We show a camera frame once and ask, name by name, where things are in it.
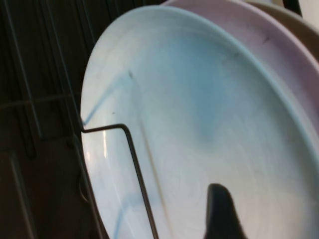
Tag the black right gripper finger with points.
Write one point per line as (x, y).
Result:
(219, 211)

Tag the light blue plate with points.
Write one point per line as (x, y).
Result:
(199, 99)

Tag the pink plate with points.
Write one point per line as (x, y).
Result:
(274, 37)

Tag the beige plate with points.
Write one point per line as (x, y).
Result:
(299, 25)

